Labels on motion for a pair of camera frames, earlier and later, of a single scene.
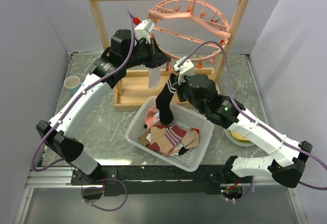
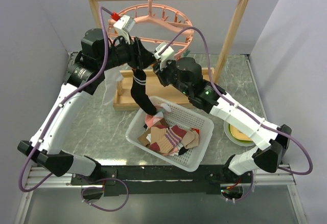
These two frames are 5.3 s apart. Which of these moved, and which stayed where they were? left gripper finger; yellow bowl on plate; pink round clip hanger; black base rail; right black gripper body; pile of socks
Moved: right black gripper body; left gripper finger; pink round clip hanger
Stayed: black base rail; pile of socks; yellow bowl on plate
